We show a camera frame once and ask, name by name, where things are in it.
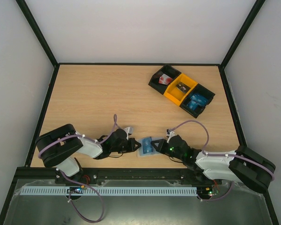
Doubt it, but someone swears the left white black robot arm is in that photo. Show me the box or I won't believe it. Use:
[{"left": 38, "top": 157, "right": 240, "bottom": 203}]
[{"left": 36, "top": 124, "right": 141, "bottom": 177}]

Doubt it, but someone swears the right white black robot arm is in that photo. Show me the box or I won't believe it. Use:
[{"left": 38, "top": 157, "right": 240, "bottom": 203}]
[{"left": 151, "top": 135, "right": 276, "bottom": 194}]

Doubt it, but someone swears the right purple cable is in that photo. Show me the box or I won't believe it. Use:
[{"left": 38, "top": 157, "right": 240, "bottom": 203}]
[{"left": 167, "top": 120, "right": 276, "bottom": 203}]

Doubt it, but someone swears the blue credit card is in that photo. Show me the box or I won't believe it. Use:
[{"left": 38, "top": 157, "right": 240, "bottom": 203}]
[
  {"left": 140, "top": 137, "right": 154, "bottom": 156},
  {"left": 191, "top": 93, "right": 207, "bottom": 105}
]

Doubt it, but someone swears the black bin with red card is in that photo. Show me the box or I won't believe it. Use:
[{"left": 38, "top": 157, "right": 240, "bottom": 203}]
[{"left": 148, "top": 65, "right": 181, "bottom": 95}]

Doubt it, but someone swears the black bin with blue card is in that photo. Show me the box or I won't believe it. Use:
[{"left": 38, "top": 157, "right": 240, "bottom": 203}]
[{"left": 180, "top": 84, "right": 215, "bottom": 118}]

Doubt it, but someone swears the purple cable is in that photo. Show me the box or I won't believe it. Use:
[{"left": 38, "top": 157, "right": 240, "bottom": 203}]
[
  {"left": 38, "top": 113, "right": 105, "bottom": 222},
  {"left": 167, "top": 120, "right": 276, "bottom": 203}
]

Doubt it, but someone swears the white slotted cable duct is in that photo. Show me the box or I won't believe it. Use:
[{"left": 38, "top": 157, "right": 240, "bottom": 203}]
[{"left": 19, "top": 186, "right": 197, "bottom": 196}]

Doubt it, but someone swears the dark card in yellow bin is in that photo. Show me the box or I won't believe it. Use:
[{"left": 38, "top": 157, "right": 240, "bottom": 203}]
[{"left": 176, "top": 82, "right": 190, "bottom": 93}]

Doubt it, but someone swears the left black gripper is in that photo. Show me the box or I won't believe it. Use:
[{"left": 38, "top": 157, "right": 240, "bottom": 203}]
[{"left": 111, "top": 138, "right": 141, "bottom": 154}]

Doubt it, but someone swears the red white card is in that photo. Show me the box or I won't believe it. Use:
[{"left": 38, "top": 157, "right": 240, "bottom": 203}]
[{"left": 158, "top": 74, "right": 173, "bottom": 85}]

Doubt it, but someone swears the yellow bin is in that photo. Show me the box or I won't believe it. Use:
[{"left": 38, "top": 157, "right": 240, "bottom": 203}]
[{"left": 163, "top": 73, "right": 198, "bottom": 106}]

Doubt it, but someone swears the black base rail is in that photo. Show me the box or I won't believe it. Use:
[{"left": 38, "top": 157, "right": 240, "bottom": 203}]
[{"left": 14, "top": 166, "right": 263, "bottom": 186}]

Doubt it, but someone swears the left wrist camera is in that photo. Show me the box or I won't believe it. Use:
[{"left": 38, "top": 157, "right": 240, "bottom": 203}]
[{"left": 124, "top": 127, "right": 133, "bottom": 136}]

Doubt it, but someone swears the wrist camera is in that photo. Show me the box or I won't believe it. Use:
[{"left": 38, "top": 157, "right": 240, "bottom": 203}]
[
  {"left": 124, "top": 127, "right": 133, "bottom": 136},
  {"left": 166, "top": 129, "right": 176, "bottom": 143}
]

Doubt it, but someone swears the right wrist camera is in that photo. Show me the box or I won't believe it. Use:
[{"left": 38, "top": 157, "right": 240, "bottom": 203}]
[{"left": 166, "top": 129, "right": 176, "bottom": 143}]

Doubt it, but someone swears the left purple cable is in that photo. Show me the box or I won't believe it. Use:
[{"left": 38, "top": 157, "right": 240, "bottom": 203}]
[{"left": 38, "top": 113, "right": 105, "bottom": 222}]

